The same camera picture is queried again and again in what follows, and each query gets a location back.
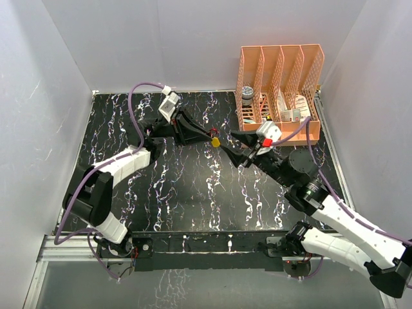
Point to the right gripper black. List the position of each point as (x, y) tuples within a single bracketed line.
[(251, 140)]

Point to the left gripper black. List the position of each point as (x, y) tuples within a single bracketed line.
[(189, 136)]

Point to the red keyring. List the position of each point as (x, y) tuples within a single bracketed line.
[(213, 132)]

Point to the yellow key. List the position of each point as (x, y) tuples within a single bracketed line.
[(215, 142)]

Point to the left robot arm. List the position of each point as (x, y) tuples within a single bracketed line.
[(89, 195)]

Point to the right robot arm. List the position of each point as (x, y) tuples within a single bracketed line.
[(383, 258)]

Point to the orange pen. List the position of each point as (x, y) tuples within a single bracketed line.
[(262, 103)]

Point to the small patterned jar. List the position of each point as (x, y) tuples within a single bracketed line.
[(247, 95)]

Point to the small white red box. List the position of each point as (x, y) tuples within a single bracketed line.
[(295, 115)]

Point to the white card packet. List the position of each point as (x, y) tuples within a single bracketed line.
[(300, 103)]

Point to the orange plastic file organizer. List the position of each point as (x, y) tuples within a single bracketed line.
[(272, 69)]

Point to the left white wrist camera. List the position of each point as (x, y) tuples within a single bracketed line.
[(168, 105)]

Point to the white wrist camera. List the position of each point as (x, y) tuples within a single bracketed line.
[(168, 105), (268, 133)]

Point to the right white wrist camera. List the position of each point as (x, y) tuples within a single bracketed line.
[(268, 133)]

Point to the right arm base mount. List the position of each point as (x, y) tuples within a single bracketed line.
[(287, 253)]

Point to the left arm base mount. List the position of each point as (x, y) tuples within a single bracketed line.
[(124, 249)]

